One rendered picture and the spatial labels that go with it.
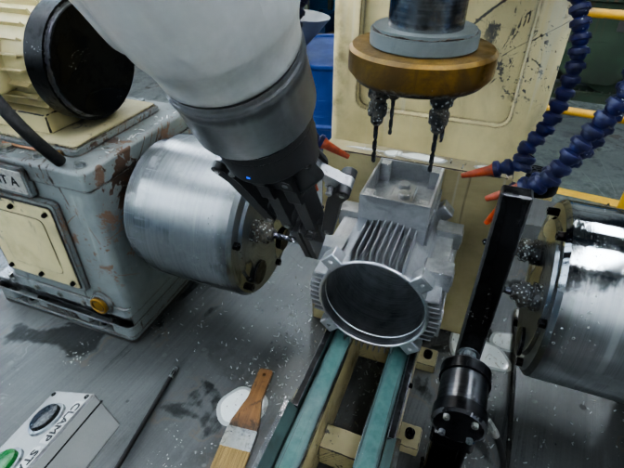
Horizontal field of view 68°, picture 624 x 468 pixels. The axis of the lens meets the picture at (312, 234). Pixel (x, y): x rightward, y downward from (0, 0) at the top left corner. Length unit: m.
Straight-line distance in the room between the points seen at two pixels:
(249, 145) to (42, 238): 0.64
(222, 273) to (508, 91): 0.53
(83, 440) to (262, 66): 0.41
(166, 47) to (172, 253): 0.54
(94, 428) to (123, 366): 0.39
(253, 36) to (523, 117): 0.65
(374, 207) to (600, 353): 0.32
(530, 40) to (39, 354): 0.98
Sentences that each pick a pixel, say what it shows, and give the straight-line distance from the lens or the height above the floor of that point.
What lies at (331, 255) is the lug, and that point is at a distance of 0.62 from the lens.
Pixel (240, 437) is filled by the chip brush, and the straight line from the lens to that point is 0.78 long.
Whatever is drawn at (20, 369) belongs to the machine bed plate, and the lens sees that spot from 1.00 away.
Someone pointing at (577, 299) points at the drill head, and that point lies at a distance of 0.61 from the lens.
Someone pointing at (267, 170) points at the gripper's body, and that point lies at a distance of 0.32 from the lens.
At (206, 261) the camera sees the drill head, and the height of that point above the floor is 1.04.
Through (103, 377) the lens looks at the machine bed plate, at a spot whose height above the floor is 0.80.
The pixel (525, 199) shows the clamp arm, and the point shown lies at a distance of 0.49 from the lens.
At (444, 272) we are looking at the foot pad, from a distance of 0.64.
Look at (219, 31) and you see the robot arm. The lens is 0.22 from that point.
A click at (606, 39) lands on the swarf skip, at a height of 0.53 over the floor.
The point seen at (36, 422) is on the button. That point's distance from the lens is 0.55.
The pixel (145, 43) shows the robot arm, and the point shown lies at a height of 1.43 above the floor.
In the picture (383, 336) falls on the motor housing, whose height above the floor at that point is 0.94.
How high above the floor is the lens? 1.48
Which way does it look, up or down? 36 degrees down
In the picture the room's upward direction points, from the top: straight up
